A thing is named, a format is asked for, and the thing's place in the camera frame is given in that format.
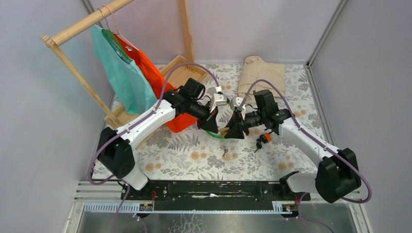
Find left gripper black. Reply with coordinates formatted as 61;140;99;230
186;99;218;133

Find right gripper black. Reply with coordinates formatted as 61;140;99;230
223;110;265;140

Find brass padlock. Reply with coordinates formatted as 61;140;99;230
220;127;230;136

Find green cable lock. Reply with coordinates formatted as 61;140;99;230
206;131;224;139

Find orange black key bunch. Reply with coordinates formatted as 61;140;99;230
254;132;272;153

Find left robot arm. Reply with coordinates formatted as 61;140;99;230
96;78;225;200

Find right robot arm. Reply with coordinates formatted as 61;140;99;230
224;90;361;203

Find orange garment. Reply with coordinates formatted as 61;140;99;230
115;34;197;133

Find floral table mat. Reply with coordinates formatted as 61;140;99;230
133;64;324;181

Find wooden clothes rack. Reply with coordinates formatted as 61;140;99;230
40;0;211;149

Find folded beige garment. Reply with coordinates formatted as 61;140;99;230
237;55;286;98

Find teal t-shirt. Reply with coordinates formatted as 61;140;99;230
91;25;157;115

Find pink hanger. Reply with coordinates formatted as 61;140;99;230
103;5;139;51

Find green hanger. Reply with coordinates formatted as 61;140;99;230
102;29;132;64

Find silver cable lock keys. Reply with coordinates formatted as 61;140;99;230
219;146;228;158

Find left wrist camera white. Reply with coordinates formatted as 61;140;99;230
209;86;228;113

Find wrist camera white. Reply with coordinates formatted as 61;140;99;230
229;97;246;118
209;86;228;113

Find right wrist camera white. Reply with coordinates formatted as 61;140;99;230
229;97;246;118

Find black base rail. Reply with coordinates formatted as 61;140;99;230
121;180;310;213

